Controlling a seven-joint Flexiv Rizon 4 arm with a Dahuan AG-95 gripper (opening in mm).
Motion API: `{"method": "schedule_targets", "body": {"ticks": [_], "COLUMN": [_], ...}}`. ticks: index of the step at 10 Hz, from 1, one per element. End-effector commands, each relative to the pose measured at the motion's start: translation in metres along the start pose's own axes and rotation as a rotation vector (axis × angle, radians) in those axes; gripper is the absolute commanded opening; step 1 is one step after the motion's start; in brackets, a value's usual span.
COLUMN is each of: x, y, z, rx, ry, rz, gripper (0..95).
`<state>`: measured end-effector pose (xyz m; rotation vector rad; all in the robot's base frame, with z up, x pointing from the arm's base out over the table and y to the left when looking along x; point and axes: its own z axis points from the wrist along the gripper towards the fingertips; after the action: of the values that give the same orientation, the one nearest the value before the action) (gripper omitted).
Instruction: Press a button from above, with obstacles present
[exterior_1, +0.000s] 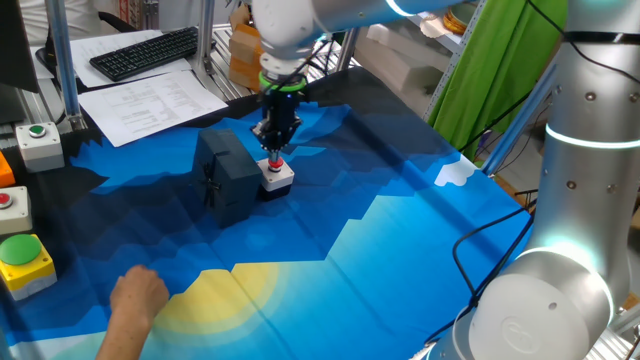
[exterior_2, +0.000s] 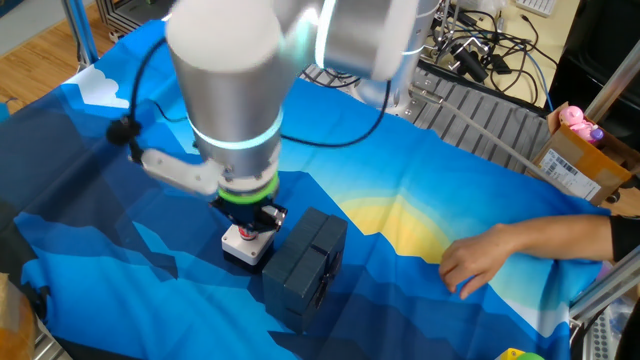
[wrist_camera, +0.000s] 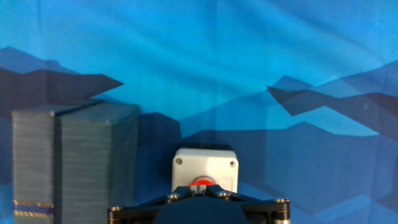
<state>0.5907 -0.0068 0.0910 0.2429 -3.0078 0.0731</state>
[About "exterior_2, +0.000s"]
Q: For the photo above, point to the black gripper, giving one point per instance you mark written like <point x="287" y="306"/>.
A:
<point x="242" y="214"/>

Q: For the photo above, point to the red push button grey box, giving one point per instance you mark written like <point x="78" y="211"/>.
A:
<point x="245" y="251"/>

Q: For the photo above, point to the dark grey block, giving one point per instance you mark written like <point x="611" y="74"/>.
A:
<point x="300" y="270"/>

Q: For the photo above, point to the green push button yellow box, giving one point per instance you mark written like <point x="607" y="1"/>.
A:
<point x="520" y="356"/>

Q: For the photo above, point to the person's forearm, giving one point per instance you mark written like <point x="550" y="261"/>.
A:
<point x="565" y="237"/>

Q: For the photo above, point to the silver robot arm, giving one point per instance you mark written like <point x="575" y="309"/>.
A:
<point x="230" y="85"/>

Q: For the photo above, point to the person's hand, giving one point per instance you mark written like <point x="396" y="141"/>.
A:
<point x="480" y="255"/>

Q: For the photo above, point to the blue landscape print cloth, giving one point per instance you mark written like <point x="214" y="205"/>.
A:
<point x="450" y="165"/>

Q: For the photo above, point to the blue metal pole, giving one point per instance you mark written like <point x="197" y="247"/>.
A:
<point x="82" y="35"/>

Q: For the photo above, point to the brown paper package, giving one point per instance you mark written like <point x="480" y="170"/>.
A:
<point x="15" y="325"/>

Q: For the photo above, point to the pink toy figure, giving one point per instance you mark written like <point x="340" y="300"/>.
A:
<point x="572" y="117"/>

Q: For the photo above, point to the cardboard box with label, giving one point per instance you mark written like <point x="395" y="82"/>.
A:
<point x="585" y="160"/>

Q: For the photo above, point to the white keyboard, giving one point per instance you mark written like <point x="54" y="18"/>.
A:
<point x="537" y="6"/>

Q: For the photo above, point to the black shirt sleeve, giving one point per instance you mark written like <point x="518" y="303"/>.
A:
<point x="625" y="237"/>

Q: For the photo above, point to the black cabinet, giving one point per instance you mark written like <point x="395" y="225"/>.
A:
<point x="600" y="50"/>

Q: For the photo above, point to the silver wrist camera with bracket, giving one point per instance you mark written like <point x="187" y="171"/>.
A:
<point x="180" y="172"/>

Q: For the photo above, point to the black striped aluminium frame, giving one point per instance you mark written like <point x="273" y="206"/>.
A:
<point x="125" y="15"/>

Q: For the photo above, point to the aluminium frame bar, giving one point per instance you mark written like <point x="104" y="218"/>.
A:
<point x="605" y="287"/>

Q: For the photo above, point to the perforated metal bracket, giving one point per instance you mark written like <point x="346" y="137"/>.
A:
<point x="600" y="340"/>

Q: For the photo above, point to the aluminium frame post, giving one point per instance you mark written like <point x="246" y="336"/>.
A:
<point x="615" y="80"/>

